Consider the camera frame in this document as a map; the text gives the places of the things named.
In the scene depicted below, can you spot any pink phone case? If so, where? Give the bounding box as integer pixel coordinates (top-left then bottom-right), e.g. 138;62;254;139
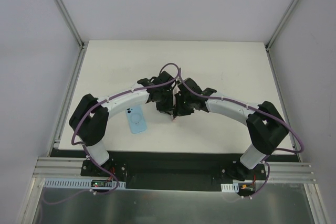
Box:
172;88;180;121

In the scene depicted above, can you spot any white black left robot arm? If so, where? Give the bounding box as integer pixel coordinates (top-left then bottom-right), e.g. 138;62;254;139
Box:
69;71;176;176

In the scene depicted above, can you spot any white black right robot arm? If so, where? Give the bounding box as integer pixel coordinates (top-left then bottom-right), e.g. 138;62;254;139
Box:
175;78;289;181

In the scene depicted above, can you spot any light blue phone case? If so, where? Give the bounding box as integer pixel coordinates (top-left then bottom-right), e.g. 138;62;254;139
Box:
126;106;147;134

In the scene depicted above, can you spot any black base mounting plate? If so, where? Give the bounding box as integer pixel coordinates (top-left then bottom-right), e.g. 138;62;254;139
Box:
49;148;301;190

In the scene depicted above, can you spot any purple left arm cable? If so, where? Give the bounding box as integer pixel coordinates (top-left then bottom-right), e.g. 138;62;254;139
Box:
41;62;183;205

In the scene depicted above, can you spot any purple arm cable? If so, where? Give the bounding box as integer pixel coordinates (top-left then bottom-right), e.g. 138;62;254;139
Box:
177;77;306;204
41;62;183;205

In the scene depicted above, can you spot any right white cable duct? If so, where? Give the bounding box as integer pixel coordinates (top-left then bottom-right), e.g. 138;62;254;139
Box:
220;183;239;193

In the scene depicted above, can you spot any white cable duct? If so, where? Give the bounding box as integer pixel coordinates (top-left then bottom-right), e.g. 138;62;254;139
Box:
44;178;126;190
220;183;239;193

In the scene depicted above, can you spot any left aluminium corner post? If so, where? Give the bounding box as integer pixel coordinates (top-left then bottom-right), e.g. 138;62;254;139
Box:
54;0;87;49

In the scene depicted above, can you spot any aluminium corner post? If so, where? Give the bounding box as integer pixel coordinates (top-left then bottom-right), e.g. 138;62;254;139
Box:
54;0;87;49
265;0;301;52

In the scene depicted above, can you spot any right aluminium corner post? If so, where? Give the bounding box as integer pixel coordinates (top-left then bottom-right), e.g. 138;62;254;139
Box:
265;0;301;52

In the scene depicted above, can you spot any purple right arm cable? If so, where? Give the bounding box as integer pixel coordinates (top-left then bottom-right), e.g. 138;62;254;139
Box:
177;77;306;204

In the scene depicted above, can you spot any left white cable duct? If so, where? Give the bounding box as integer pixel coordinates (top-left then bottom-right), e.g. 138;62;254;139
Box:
44;178;126;190

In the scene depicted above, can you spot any aluminium front frame rail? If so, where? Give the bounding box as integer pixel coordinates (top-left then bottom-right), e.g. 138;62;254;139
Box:
33;157;317;184

